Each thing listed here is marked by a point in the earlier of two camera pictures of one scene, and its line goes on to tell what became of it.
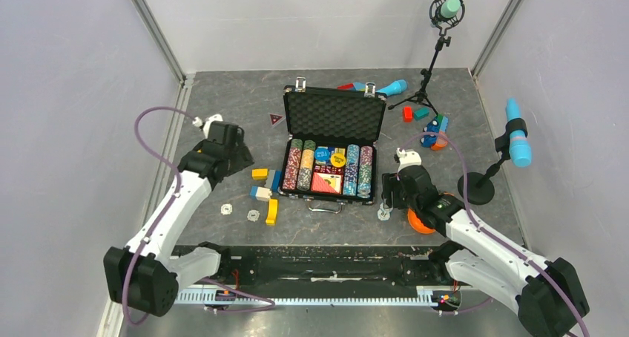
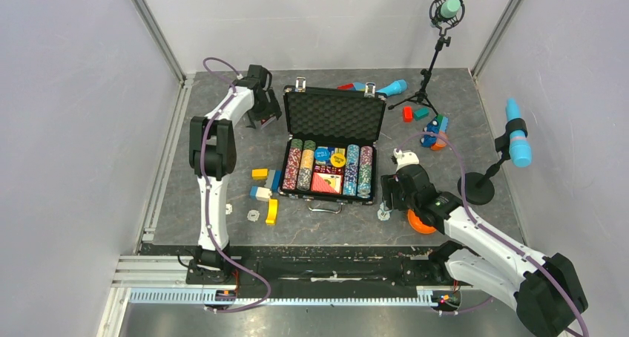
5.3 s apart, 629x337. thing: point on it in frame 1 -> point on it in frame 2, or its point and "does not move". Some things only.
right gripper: (391, 182) does not move
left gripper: (243, 156) -> (272, 110)
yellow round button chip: (337, 159) does not move
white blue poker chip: (383, 215) does not move
